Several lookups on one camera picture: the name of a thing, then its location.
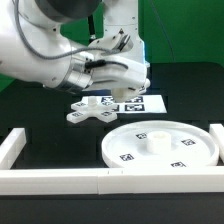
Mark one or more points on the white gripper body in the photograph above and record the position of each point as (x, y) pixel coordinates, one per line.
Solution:
(113, 72)

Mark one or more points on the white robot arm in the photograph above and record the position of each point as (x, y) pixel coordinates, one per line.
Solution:
(32, 48)

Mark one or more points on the white round table top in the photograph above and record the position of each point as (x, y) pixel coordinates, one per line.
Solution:
(159, 144)

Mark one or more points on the white cross table base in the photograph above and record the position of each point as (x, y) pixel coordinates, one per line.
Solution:
(91, 107)

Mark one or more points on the white marker sheet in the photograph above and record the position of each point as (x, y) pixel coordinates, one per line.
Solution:
(142, 104)

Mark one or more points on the white right fence bar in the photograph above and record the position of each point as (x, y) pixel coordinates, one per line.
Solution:
(217, 132)

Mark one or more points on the white fence bar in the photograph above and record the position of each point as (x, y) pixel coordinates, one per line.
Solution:
(217, 132)
(11, 147)
(110, 181)

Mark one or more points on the white left fence bar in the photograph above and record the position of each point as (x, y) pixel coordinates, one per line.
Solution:
(11, 147)

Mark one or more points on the white front fence bar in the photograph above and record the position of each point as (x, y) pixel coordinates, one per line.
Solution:
(110, 181)

